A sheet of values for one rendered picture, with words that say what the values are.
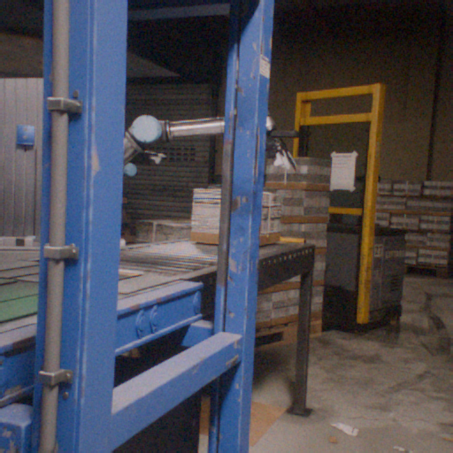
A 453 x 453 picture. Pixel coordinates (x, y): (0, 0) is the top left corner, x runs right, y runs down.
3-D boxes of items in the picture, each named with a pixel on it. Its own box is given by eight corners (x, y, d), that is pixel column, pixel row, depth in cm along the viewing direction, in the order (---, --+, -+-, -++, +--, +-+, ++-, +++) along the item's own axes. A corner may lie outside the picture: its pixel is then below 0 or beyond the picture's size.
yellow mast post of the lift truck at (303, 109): (283, 305, 479) (296, 93, 467) (289, 303, 485) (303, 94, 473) (292, 307, 472) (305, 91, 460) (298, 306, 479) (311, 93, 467)
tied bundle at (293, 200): (234, 219, 402) (236, 187, 400) (263, 219, 422) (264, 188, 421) (275, 224, 375) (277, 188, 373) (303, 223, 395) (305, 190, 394)
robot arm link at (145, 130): (77, 212, 259) (169, 134, 256) (68, 214, 244) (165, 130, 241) (58, 192, 258) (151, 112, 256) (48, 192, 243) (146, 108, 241)
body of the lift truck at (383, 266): (295, 315, 488) (301, 221, 482) (332, 308, 527) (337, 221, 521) (368, 333, 440) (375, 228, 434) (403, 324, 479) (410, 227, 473)
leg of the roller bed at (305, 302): (295, 408, 279) (303, 267, 274) (307, 410, 276) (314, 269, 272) (291, 412, 273) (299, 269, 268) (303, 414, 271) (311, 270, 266)
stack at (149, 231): (126, 357, 345) (134, 219, 339) (257, 329, 429) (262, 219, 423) (168, 373, 318) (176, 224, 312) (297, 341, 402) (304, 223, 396)
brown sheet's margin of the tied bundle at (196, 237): (204, 239, 258) (205, 229, 258) (264, 244, 247) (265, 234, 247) (189, 241, 243) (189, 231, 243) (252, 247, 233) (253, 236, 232)
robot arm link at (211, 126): (142, 148, 268) (246, 136, 268) (139, 146, 257) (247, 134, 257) (139, 123, 267) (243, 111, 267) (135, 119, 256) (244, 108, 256)
